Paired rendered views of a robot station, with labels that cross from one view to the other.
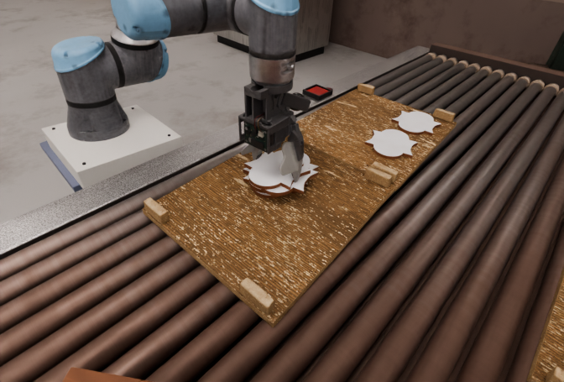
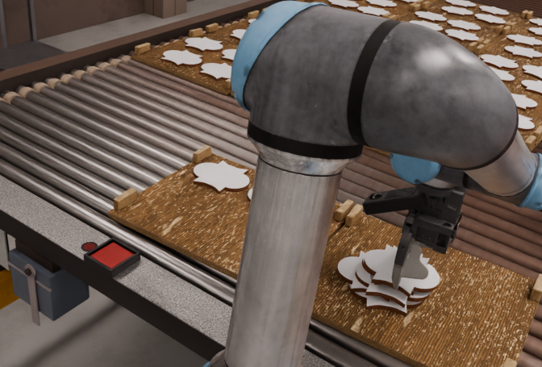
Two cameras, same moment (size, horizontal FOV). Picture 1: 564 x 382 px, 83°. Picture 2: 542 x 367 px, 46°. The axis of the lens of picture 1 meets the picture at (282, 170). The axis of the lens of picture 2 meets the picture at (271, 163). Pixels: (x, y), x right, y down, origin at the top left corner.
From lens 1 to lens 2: 1.36 m
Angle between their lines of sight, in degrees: 80
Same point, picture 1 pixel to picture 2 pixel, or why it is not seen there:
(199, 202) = (462, 349)
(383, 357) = (521, 243)
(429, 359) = (507, 226)
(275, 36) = not seen: hidden behind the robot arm
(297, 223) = (444, 273)
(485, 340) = (478, 204)
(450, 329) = (481, 214)
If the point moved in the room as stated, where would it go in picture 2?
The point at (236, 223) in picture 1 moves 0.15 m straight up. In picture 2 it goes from (472, 314) to (493, 248)
